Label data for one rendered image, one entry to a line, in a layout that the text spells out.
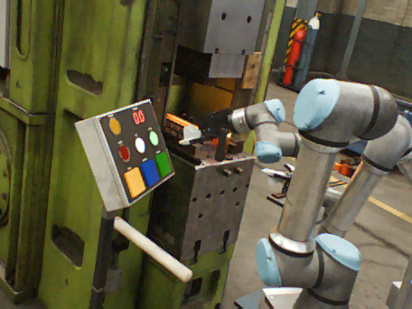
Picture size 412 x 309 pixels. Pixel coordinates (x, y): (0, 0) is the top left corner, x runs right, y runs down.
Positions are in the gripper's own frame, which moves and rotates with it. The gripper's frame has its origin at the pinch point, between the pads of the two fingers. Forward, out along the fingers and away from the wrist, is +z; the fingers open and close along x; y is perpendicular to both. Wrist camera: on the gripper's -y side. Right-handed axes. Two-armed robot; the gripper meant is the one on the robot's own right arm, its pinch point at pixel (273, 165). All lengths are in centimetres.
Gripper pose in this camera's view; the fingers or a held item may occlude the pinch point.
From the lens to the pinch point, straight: 191.3
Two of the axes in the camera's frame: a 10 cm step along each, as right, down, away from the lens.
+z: -7.0, -3.4, 6.3
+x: 6.9, -1.1, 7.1
